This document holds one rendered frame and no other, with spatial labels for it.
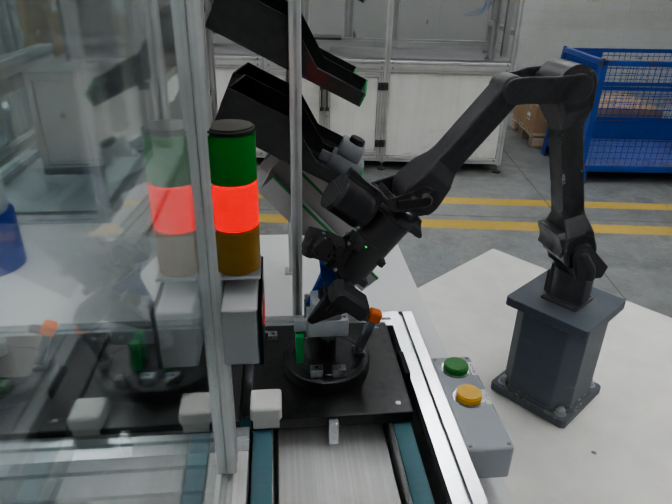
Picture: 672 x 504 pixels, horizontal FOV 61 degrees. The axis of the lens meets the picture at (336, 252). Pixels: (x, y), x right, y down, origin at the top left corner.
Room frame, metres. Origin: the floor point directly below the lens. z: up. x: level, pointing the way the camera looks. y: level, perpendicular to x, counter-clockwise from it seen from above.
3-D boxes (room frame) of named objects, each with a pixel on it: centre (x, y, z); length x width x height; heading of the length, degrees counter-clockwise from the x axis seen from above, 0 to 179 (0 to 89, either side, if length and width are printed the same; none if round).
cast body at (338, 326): (0.75, 0.02, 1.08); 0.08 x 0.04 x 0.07; 97
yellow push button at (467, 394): (0.69, -0.21, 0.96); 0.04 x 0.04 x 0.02
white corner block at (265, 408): (0.64, 0.10, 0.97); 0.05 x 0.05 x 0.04; 6
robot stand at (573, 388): (0.83, -0.39, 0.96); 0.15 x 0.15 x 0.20; 44
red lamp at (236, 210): (0.55, 0.11, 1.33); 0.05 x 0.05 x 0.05
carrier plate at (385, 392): (0.75, 0.01, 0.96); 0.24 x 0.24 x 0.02; 6
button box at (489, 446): (0.69, -0.21, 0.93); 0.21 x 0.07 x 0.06; 6
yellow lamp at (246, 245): (0.55, 0.11, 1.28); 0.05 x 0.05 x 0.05
